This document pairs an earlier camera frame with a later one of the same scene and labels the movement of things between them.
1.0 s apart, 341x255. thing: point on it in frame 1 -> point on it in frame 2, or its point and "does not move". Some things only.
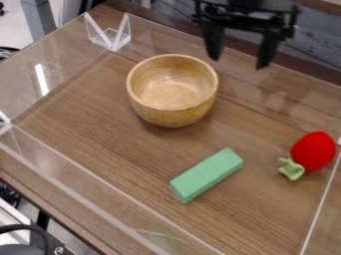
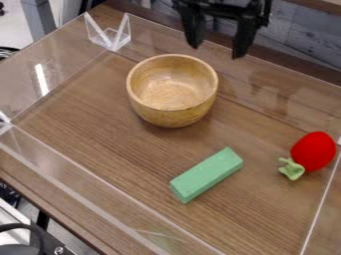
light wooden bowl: x=171 y=90 does not move
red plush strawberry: x=312 y=151 does not move
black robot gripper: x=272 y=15 -> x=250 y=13
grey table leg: x=38 y=17 does not move
